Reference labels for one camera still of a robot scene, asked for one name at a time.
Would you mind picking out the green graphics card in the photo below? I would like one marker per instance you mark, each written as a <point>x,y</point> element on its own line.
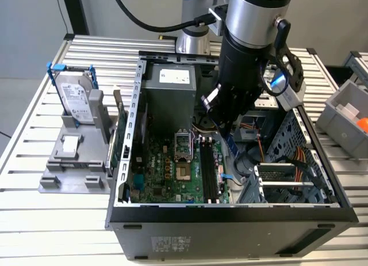
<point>120,127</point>

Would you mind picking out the black frame post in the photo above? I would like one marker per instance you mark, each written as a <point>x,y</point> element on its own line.
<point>76,15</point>

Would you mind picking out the green motherboard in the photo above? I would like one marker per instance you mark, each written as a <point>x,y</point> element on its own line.
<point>155,174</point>

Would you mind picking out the black PC case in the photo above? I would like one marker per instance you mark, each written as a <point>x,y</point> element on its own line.
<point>230,240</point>

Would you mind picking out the black RAM slot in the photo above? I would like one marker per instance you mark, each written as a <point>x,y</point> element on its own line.
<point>205,171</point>

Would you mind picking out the grey disk bay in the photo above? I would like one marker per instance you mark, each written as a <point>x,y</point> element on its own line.
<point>276,174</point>

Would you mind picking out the black camera bracket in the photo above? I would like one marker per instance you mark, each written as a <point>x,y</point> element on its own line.
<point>297,73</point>

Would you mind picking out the silver CPU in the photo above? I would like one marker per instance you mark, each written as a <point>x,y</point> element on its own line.
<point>69,145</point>

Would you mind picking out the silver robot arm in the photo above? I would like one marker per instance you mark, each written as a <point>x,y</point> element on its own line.
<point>256,18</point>

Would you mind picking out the grey metal side table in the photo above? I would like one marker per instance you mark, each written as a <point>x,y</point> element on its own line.
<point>358,61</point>

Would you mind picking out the yellow black plug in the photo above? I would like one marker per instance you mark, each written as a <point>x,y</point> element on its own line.
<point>164,37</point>

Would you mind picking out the black RAM stick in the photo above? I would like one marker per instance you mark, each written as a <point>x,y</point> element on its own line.
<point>233,146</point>

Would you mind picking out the round black speaker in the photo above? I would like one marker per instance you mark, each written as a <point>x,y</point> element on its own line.
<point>203,121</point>

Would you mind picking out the grey plastic bin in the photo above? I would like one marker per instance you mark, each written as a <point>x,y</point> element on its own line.
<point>342,133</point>

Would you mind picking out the CPU socket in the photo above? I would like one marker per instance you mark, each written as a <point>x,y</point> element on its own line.
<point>184,171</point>

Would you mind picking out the grey power supply unit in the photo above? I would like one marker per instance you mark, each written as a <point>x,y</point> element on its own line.
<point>169,104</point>

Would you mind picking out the white box in bin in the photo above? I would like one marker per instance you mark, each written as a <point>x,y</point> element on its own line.
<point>349,109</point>

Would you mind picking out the grey parts rack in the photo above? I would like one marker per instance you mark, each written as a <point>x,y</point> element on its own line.
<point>83,148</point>

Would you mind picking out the orange ball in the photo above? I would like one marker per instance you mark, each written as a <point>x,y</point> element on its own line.
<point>362,125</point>

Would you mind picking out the hard disk in blue carrier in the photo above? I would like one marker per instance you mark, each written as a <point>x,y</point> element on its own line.
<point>73,96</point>

